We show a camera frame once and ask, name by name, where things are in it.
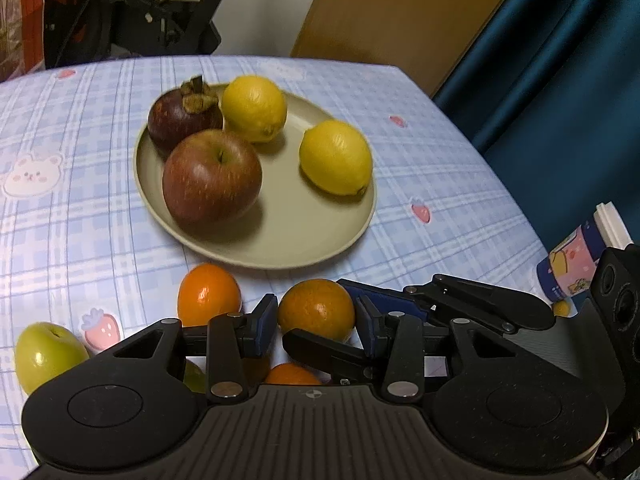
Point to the dark purple mangosteen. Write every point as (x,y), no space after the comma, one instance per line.
(172,120)

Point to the teal curtain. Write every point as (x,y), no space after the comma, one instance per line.
(550,110)

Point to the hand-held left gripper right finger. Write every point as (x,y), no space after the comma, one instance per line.
(366,330)

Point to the beige round plate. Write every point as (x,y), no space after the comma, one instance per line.
(300,220)

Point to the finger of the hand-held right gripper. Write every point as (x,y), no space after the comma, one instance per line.
(395,300)
(320,347)

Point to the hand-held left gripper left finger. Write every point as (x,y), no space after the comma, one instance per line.
(265,325)

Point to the black exercise bike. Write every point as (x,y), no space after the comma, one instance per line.
(150,20)

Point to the small orange tangerine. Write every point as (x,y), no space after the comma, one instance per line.
(292,376)
(209,295)

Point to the yellow lemon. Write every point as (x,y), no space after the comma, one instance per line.
(336,157)
(255,107)

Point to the blue plaid tablecloth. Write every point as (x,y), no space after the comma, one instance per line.
(450,185)

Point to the brown wooden door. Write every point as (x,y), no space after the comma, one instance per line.
(390,10)

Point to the bright green apple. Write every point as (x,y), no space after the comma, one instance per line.
(194,379)

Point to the cartoon printed cup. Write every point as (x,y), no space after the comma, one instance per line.
(575,260)

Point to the dark speckled orange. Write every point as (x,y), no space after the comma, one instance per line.
(316,310)

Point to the red apple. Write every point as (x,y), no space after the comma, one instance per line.
(210,185)

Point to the yellow-green apple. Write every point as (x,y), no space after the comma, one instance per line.
(45,360)

